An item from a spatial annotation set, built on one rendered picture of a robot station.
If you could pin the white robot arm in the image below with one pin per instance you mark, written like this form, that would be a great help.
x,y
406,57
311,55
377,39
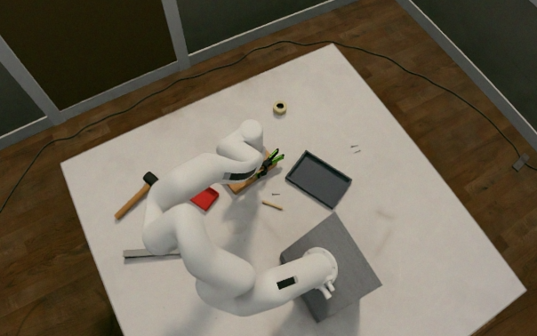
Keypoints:
x,y
221,276

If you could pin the red shallow tray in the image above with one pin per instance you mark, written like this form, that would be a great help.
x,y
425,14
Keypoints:
x,y
206,197

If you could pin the grey flat bar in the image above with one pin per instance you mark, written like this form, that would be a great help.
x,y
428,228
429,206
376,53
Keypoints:
x,y
141,253

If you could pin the dark green mallet with tan wooden handle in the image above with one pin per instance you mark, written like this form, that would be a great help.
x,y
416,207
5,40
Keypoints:
x,y
150,179

